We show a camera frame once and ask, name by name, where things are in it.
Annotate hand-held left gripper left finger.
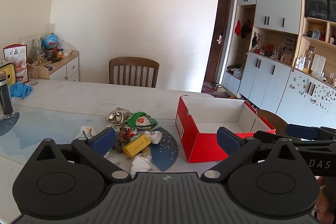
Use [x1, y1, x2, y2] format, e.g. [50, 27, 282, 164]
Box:
[29, 127, 131, 184]

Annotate person's right hand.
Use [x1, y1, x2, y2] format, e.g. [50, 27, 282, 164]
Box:
[314, 177, 336, 223]

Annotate clear plastic bag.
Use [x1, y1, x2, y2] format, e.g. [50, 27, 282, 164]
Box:
[58, 39, 76, 55]

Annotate drinking glass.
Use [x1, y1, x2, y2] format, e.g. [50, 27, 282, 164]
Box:
[28, 69, 38, 86]

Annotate red snack bag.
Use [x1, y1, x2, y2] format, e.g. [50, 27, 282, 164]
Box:
[3, 44, 30, 84]

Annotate white cardboard box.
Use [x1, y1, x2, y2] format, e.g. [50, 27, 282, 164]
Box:
[175, 95, 276, 164]

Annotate wooden holder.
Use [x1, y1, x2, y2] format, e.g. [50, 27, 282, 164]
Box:
[28, 63, 50, 80]

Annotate blue placemat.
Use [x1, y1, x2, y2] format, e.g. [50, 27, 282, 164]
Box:
[0, 106, 20, 137]
[104, 127, 179, 172]

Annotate patterned rug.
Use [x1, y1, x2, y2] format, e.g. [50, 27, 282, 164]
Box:
[202, 82, 238, 98]

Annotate blue globe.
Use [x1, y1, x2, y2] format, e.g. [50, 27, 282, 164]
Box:
[43, 34, 58, 48]

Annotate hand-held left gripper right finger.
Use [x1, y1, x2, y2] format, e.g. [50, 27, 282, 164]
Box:
[202, 127, 306, 184]

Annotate brown door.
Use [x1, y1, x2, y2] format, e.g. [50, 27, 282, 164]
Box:
[204, 0, 233, 83]

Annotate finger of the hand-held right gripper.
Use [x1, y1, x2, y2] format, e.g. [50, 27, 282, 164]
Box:
[253, 130, 336, 148]
[286, 123, 336, 140]

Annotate tall dark glass jar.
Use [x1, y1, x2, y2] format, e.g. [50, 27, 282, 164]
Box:
[0, 71, 16, 119]

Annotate white sideboard cabinet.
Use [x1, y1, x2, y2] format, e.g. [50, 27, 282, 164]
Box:
[28, 50, 80, 82]

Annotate yellow tissue box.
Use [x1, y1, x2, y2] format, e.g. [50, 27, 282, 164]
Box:
[0, 63, 16, 85]

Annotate white plastic bag orange print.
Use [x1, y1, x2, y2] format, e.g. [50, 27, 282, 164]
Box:
[76, 126, 96, 139]

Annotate silver foil wrapper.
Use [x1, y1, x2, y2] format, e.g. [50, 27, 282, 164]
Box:
[105, 107, 133, 125]

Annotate yellow cardboard box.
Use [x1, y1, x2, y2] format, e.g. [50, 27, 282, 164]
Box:
[122, 134, 151, 158]

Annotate bag of dried goods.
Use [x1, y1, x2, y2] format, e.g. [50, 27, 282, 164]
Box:
[28, 38, 44, 64]

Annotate grey wall cabinet unit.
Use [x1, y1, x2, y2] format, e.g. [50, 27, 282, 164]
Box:
[220, 0, 336, 130]

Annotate black hanging bag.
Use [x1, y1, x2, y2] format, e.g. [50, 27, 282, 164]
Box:
[241, 19, 253, 39]

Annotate blue rubber gloves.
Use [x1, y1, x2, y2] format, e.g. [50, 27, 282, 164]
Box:
[9, 82, 33, 100]

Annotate green printed pouch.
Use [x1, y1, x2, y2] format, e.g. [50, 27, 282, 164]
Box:
[123, 111, 158, 131]

